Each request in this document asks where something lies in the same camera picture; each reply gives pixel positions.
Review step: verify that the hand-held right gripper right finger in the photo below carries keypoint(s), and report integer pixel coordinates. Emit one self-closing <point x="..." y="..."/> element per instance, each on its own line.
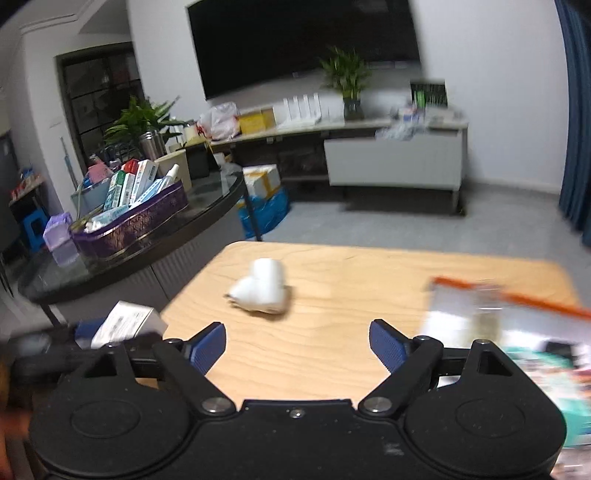
<point x="388" y="346"/>

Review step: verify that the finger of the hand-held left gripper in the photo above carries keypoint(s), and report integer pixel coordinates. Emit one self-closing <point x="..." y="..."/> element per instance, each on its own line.
<point x="87" y="333"/>

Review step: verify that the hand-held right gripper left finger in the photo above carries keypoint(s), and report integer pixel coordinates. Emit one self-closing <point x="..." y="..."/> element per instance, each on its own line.
<point x="210" y="344"/>

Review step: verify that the small white box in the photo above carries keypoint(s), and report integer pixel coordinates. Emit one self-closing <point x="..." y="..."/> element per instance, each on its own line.
<point x="129" y="321"/>

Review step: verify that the orange white cardboard box lid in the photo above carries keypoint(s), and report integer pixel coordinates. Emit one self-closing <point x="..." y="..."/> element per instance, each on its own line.
<point x="457" y="318"/>

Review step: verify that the teal and white box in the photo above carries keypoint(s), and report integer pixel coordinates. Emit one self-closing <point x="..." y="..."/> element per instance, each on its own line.
<point x="545" y="392"/>

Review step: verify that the black glass coffee table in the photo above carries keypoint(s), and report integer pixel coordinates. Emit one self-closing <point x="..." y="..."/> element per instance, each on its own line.
<point x="138" y="272"/>

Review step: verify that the small purple container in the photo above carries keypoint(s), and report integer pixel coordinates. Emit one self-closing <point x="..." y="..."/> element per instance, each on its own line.
<point x="60" y="237"/>

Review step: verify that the purple patterned tin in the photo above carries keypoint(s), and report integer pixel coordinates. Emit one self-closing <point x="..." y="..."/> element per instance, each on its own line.
<point x="134" y="226"/>

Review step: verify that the blue stool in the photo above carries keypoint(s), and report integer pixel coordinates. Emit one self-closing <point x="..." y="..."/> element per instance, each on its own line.
<point x="33" y="228"/>

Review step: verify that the blue plastic bag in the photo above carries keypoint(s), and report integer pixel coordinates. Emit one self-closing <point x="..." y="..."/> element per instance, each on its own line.
<point x="270" y="212"/>

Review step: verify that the group of toiletry boxes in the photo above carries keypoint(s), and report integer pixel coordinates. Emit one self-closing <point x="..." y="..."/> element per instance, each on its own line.
<point x="134" y="184"/>

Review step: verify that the pink box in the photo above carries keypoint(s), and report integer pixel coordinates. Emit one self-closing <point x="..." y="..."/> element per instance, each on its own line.
<point x="100" y="174"/>

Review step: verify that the white and yellow carton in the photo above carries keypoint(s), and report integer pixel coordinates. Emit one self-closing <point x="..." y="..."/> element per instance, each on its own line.
<point x="261" y="180"/>

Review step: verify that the white spray bottle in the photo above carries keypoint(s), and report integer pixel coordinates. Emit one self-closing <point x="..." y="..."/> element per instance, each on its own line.
<point x="170" y="174"/>

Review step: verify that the black stand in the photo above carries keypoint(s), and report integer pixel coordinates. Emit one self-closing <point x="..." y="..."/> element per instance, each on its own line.
<point x="197" y="164"/>

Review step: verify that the white tv cabinet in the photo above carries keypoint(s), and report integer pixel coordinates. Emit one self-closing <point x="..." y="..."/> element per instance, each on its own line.
<point x="392" y="161"/>

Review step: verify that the metal tumbler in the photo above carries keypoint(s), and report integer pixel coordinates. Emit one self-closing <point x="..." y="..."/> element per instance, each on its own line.
<point x="152" y="144"/>

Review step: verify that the clear plastic wrap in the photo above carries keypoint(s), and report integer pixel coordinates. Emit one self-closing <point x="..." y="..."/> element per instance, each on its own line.
<point x="397" y="133"/>

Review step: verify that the large leafy potted plant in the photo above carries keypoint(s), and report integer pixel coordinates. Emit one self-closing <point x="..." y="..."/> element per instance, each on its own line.
<point x="143" y="120"/>

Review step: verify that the white plastic bag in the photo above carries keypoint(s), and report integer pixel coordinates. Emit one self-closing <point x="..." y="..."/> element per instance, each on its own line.
<point x="219" y="122"/>

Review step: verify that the yellow box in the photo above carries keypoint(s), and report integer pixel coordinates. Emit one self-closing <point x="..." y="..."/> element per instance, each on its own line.
<point x="256" y="122"/>

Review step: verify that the dark grid window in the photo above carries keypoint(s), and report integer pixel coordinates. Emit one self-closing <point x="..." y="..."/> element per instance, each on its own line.
<point x="101" y="101"/>

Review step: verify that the pile of small packets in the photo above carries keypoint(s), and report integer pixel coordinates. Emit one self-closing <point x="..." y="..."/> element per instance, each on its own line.
<point x="413" y="114"/>

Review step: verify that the white router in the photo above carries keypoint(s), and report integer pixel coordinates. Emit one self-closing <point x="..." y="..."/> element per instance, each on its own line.
<point x="302" y="110"/>

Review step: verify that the green and black box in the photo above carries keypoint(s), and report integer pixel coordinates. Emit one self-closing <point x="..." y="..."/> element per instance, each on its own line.
<point x="429" y="94"/>

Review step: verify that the potted plant in dark vase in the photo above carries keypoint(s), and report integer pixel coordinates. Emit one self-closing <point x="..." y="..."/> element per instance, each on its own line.
<point x="348" y="78"/>

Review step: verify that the blue curtain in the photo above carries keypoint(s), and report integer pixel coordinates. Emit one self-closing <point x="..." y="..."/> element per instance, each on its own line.
<point x="577" y="138"/>

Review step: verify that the black television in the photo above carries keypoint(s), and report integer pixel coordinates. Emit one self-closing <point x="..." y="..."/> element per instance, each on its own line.
<point x="300" y="41"/>

